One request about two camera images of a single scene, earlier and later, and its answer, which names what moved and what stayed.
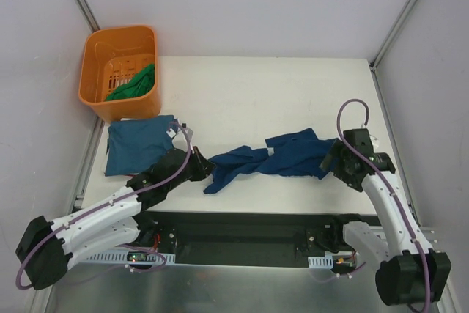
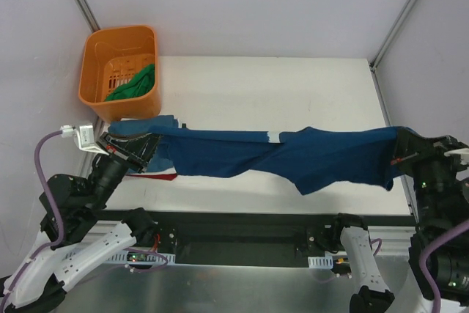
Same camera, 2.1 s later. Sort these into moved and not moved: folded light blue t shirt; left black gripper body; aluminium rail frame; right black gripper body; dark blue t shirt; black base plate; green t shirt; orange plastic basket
Moved: dark blue t shirt; left black gripper body; right black gripper body
Not moved: green t shirt; orange plastic basket; aluminium rail frame; folded light blue t shirt; black base plate
